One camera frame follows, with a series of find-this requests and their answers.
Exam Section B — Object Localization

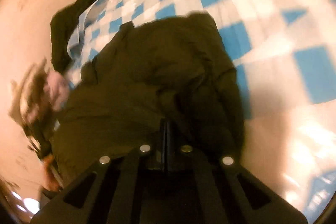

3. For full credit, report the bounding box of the pink brown folded jacket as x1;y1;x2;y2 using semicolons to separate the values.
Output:
27;71;70;124

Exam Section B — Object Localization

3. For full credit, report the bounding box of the blue white checkered bed cover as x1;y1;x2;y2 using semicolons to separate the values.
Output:
67;0;335;223

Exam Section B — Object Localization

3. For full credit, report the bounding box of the black puffer jacket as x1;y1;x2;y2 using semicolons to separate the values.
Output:
51;12;244;184

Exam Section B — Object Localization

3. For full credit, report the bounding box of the person left hand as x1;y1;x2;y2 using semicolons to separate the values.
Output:
42;154;63;192

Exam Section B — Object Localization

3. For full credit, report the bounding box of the black garment by wall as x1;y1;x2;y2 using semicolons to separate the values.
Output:
50;0;97;74

